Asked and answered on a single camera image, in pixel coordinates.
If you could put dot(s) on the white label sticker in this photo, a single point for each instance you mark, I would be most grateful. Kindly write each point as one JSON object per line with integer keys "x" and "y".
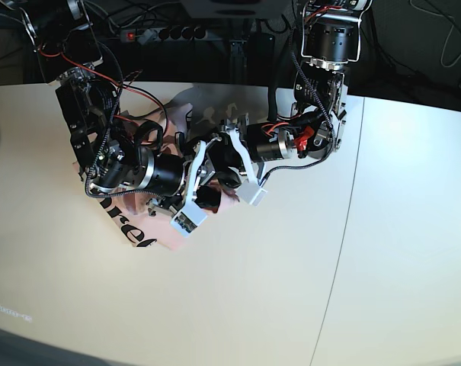
{"x": 16, "y": 314}

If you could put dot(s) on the black power adapter box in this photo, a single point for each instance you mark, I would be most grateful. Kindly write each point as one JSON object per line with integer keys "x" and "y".
{"x": 261, "y": 45}

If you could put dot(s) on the grey box with oval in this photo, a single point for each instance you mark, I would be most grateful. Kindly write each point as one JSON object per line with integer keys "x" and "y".
{"x": 234, "y": 8}

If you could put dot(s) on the pink T-shirt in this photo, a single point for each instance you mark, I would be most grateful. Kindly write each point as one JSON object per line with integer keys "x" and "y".
{"x": 129, "y": 212}

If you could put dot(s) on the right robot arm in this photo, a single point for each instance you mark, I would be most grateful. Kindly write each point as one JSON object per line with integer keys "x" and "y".
{"x": 117, "y": 155}

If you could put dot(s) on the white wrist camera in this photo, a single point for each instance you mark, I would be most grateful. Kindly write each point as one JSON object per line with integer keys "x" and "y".
{"x": 251, "y": 193}
{"x": 188, "y": 218}

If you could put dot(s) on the black power strip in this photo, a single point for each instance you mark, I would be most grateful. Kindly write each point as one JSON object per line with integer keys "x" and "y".
{"x": 174, "y": 33}

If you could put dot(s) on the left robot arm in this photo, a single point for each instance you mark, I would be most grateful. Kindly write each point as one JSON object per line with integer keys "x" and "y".
{"x": 323, "y": 40}

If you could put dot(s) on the aluminium table leg post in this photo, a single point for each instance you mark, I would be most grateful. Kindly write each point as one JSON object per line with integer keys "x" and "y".
{"x": 237, "y": 62}

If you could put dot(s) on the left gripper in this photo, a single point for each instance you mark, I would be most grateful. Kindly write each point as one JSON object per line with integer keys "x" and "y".
{"x": 265, "y": 142}

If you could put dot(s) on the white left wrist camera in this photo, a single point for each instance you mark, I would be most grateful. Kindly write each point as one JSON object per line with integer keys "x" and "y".
{"x": 251, "y": 193}

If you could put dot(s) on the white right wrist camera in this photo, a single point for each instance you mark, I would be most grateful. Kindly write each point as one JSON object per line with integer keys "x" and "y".
{"x": 188, "y": 218}

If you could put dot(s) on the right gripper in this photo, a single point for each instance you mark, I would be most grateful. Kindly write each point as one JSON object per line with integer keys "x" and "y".
{"x": 174, "y": 180}

